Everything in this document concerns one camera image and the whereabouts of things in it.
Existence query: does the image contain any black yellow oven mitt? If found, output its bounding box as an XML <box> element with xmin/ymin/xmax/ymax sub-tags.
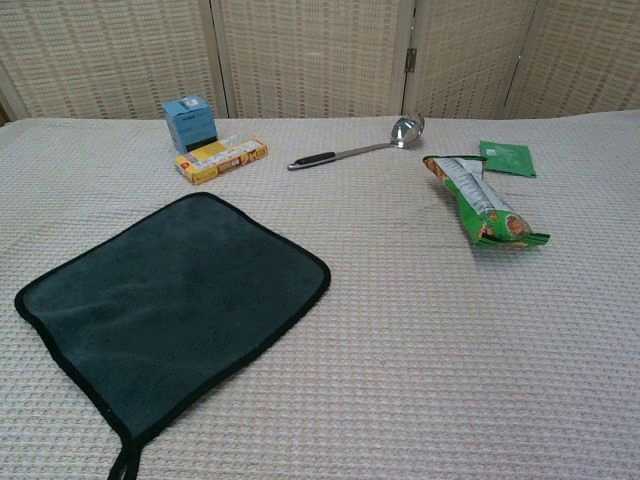
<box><xmin>13</xmin><ymin>191</ymin><xmax>332</xmax><ymax>480</ymax></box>

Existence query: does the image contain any beige waffle weave tablecloth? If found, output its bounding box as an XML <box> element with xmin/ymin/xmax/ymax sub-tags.
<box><xmin>0</xmin><ymin>115</ymin><xmax>640</xmax><ymax>480</ymax></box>

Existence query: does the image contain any yellow flat carton box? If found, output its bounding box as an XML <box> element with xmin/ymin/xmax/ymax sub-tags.
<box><xmin>174</xmin><ymin>136</ymin><xmax>269</xmax><ymax>185</ymax></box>

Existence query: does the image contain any green snack bag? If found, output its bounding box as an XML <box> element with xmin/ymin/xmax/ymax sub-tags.
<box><xmin>422</xmin><ymin>154</ymin><xmax>551</xmax><ymax>249</ymax></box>

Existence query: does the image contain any light blue carton box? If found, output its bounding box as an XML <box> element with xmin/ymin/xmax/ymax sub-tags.
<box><xmin>162</xmin><ymin>96</ymin><xmax>217</xmax><ymax>154</ymax></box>

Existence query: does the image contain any woven bamboo folding screen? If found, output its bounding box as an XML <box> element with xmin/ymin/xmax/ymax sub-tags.
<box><xmin>0</xmin><ymin>0</ymin><xmax>640</xmax><ymax>125</ymax></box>

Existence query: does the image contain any small green sachet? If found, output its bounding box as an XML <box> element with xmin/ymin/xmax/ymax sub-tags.
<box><xmin>478</xmin><ymin>139</ymin><xmax>537</xmax><ymax>179</ymax></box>

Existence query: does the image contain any steel ladle with black handle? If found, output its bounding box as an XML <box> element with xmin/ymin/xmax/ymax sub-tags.
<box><xmin>287</xmin><ymin>112</ymin><xmax>426</xmax><ymax>172</ymax></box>

